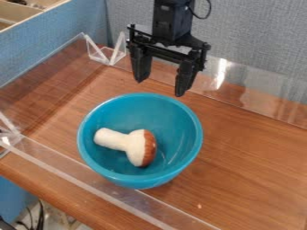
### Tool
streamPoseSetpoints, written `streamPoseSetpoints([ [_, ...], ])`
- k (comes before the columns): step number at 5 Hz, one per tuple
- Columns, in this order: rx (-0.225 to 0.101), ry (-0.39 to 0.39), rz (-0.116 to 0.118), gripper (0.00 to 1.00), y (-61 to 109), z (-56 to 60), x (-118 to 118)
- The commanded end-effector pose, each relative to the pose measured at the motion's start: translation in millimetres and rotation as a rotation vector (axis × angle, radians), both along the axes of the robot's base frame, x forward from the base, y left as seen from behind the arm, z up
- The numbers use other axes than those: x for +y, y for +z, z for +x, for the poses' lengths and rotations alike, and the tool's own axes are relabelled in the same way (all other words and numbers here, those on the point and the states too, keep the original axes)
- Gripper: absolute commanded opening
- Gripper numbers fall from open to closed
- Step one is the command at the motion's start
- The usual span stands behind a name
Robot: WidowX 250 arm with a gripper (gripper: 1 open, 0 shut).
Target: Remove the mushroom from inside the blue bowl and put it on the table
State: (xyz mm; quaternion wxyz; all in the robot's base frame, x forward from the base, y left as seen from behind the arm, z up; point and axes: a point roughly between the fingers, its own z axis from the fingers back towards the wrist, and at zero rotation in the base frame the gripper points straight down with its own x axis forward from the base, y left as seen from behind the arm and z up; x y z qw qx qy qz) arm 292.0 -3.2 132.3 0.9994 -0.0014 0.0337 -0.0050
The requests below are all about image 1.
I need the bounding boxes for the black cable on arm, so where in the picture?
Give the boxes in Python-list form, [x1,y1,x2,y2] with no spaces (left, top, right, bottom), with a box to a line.
[187,0,212,21]

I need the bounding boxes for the white brown toy mushroom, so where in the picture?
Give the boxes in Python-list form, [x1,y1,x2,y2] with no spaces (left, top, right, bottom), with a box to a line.
[93,128,157,167]

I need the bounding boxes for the clear acrylic back barrier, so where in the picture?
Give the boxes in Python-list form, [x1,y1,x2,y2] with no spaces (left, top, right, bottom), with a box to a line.
[0,31,307,129]

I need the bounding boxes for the clear acrylic front barrier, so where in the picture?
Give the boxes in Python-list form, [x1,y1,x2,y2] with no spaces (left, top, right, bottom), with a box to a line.
[0,111,220,230]

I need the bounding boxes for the blue plastic bowl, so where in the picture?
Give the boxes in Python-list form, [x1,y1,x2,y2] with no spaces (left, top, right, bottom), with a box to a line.
[76,93,203,190]

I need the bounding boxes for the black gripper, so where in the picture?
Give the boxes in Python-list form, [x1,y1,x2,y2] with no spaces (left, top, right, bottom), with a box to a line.
[127,24,211,97]

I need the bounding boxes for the clear acrylic barrier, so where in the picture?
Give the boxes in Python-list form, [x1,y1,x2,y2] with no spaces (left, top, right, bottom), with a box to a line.
[0,31,307,129]
[0,111,220,230]

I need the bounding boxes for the clear acrylic corner bracket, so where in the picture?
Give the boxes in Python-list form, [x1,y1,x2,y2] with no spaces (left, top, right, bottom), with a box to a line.
[84,32,127,66]

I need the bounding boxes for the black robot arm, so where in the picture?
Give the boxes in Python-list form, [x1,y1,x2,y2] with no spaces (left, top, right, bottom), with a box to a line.
[127,0,211,97]

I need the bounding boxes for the wooden shelf unit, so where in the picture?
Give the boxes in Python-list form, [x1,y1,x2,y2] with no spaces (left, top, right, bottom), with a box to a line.
[0,0,71,33]

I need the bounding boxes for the black cables under table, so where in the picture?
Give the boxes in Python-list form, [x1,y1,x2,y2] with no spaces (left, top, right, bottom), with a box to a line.
[0,199,47,230]

